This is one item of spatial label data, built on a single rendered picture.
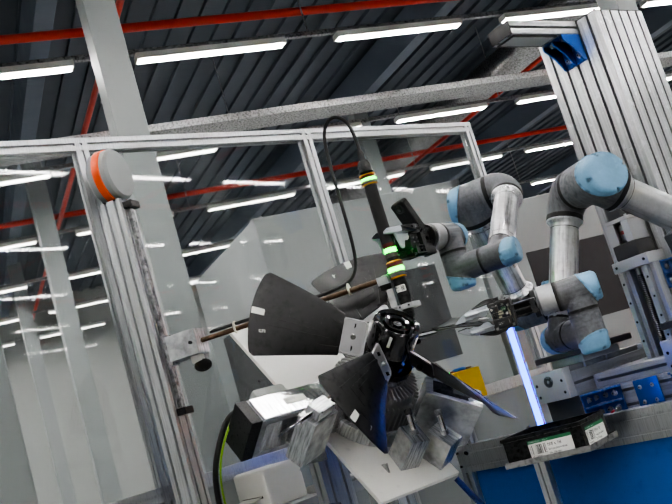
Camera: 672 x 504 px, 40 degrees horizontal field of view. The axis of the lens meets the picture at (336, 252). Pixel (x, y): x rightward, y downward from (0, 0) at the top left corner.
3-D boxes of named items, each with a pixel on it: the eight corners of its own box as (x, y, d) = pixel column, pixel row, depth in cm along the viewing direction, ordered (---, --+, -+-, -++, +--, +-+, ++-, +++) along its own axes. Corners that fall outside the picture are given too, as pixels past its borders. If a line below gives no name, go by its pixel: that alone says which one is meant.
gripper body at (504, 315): (484, 304, 225) (532, 289, 222) (487, 302, 233) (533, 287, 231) (495, 334, 224) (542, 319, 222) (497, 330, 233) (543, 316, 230)
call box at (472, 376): (430, 416, 277) (420, 382, 278) (453, 408, 283) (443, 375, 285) (467, 406, 264) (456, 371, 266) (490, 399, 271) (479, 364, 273)
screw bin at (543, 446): (507, 468, 225) (498, 440, 226) (536, 454, 238) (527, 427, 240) (588, 450, 212) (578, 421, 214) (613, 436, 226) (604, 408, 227)
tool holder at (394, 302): (384, 314, 232) (373, 278, 233) (391, 315, 238) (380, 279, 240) (418, 304, 229) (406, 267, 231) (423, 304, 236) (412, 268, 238)
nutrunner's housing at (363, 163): (402, 320, 232) (350, 152, 239) (405, 320, 235) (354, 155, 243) (416, 315, 231) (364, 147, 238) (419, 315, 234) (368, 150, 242)
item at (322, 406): (317, 422, 207) (304, 413, 209) (333, 412, 212) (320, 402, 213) (320, 414, 206) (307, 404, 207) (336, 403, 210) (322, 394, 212)
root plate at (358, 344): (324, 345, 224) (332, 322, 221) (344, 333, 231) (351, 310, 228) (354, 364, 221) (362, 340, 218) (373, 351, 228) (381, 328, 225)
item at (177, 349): (167, 366, 248) (159, 336, 250) (178, 365, 255) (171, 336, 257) (200, 355, 246) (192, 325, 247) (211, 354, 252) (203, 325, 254)
